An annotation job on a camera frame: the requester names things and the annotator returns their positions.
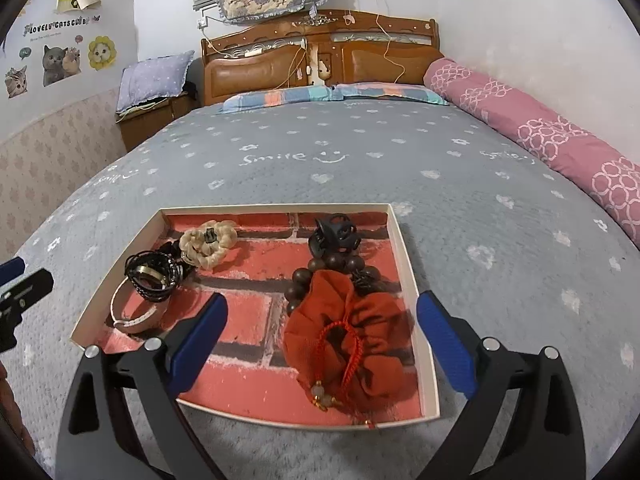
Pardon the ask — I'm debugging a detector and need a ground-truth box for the wooden headboard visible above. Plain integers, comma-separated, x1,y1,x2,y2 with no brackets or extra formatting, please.
201,9,442,105

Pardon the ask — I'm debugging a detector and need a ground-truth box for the black cord bracelet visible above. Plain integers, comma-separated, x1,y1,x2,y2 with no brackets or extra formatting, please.
124,250,186,304

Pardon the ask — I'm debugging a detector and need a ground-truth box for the brick-pattern jewelry tray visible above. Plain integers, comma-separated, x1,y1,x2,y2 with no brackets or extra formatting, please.
70,203,418,431

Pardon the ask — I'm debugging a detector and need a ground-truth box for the red cord stone pendant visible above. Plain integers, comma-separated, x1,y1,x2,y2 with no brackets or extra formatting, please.
309,320,375,429

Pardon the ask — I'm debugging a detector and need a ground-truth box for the lavender dotted cushion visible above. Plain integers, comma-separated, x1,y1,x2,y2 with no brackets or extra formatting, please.
116,50,194,114

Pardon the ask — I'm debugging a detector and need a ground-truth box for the brown wooden bead bracelet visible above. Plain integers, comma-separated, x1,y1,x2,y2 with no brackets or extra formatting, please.
283,251,386,318

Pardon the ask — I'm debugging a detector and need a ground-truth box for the orange fabric scrunchie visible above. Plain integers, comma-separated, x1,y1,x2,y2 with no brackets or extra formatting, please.
282,270,411,418

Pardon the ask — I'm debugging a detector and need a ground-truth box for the tabby kitten wall sticker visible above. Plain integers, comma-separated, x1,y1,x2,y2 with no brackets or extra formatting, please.
4,66,28,99

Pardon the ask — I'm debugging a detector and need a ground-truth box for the black claw hair clip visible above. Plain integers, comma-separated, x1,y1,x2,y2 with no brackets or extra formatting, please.
308,214,361,259

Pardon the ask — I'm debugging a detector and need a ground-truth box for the wooden nightstand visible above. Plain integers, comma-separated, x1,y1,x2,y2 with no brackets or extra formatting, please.
116,93,200,152

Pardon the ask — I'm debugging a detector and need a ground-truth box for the striped pillow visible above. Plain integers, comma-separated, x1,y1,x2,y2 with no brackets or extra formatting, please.
219,86,333,114
333,81,448,106

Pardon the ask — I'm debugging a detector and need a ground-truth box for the cream braided hair tie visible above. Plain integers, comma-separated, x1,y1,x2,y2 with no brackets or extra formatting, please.
177,219,240,271

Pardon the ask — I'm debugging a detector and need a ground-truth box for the grey cats wall sticker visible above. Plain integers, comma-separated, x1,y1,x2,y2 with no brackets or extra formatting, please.
42,46,81,87

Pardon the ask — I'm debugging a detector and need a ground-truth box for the black fuzzy scrunchie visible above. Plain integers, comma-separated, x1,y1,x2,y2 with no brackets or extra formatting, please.
158,240,195,283

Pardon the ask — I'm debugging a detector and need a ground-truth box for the striped pillow right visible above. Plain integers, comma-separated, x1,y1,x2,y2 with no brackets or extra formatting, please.
333,81,448,106

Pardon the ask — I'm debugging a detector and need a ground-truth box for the striped pillow left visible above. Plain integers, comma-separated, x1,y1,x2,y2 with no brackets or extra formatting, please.
219,86,333,114

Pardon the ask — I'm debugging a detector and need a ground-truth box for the yellow charging cable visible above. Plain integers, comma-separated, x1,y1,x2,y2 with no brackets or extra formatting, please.
374,14,407,85

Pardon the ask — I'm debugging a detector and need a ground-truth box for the pink rolled quilt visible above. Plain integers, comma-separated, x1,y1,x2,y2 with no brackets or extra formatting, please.
424,58,639,244

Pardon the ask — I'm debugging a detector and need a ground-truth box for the yellow flower cat sticker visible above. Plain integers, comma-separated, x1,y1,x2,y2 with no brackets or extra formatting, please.
88,36,117,70

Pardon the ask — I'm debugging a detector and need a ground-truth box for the person left hand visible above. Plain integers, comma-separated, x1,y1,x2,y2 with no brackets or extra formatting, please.
0,363,36,457

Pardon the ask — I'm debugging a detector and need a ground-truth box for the grey patterned bedspread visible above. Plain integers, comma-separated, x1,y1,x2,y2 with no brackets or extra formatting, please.
3,100,639,476

